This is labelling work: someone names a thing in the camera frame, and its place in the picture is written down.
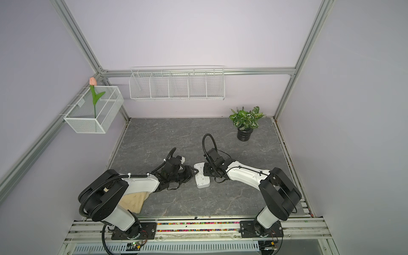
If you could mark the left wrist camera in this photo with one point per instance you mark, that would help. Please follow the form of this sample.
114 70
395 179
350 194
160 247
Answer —
181 158

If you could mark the white vented cable duct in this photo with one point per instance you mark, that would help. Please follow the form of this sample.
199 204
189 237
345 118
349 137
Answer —
184 247

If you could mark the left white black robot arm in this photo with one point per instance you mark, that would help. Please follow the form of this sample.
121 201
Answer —
100 201

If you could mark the beige work glove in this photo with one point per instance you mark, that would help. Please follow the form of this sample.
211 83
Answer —
132 201

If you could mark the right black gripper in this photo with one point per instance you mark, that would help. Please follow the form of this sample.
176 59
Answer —
205 172

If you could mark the white wire wall shelf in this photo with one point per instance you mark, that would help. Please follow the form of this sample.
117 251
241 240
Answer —
177 83

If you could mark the white mesh wall basket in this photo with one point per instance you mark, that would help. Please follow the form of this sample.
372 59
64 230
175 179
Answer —
80 116

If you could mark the white digital alarm clock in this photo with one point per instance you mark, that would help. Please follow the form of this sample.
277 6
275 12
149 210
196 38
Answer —
201 180

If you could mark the pink artificial tulip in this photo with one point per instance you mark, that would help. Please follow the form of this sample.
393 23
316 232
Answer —
95 96

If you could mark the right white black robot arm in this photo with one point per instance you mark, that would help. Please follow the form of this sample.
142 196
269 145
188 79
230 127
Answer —
280 194

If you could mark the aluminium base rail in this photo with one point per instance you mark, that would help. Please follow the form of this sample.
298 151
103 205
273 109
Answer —
228 229

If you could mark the green potted plant black pot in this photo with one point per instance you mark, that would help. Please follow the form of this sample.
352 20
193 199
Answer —
246 121

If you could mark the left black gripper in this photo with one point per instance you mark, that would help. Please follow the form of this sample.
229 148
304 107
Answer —
188 173

